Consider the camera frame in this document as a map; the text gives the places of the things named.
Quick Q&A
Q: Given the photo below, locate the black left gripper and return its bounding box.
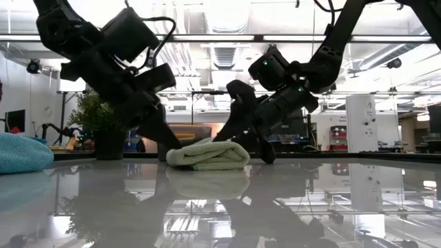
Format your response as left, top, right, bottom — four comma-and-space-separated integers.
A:
60, 51, 183, 151

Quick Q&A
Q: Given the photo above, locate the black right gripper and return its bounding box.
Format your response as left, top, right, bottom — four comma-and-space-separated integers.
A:
212, 79, 320, 165

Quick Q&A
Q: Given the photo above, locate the green microfiber towel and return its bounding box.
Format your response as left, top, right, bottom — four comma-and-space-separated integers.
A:
165, 137, 251, 172

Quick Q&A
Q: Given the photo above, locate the blue microfiber towel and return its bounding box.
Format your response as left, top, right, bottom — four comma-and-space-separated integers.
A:
0, 132, 54, 174

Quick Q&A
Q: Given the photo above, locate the large black monitor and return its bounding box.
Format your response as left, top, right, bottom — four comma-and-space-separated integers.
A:
289, 110, 307, 138

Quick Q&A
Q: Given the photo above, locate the small green potted plant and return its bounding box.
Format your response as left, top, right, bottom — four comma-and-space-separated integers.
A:
67, 89, 128, 160

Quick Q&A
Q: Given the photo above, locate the red shelf unit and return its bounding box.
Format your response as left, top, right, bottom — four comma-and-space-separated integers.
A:
329, 125, 348, 152

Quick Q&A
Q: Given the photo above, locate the black bar with light strips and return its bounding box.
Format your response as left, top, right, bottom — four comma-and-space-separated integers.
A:
0, 33, 435, 44

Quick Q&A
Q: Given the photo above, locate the white box lamp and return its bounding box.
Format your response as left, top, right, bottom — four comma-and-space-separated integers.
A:
60, 77, 87, 92

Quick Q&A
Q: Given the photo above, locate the black tripod stand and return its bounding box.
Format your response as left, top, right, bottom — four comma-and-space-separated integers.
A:
57, 90, 70, 142

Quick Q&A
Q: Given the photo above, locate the white pillar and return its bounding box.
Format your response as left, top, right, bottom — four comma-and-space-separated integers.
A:
345, 94, 376, 154

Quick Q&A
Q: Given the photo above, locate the black ceiling spotlight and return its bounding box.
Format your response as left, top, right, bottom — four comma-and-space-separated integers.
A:
26, 58, 43, 75
386, 56, 403, 70

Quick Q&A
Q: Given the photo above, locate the small black monitor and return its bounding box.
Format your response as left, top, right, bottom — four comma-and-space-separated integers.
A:
4, 109, 26, 133

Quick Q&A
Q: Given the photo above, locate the dark framed screen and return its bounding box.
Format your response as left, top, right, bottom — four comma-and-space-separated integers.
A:
428, 105, 441, 134

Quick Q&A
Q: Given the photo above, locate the silver ventilation duct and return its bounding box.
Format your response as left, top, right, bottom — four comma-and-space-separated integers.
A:
203, 0, 252, 107

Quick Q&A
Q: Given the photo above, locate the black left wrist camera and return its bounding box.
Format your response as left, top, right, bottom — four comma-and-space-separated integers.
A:
99, 6, 161, 63

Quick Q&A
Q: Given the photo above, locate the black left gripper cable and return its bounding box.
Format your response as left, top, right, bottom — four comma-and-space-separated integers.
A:
123, 0, 177, 70

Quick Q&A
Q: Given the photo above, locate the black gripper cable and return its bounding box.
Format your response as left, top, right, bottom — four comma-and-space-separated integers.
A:
313, 0, 337, 27
123, 0, 177, 70

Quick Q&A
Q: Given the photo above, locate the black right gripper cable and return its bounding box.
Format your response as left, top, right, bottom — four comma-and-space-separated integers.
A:
313, 0, 337, 27

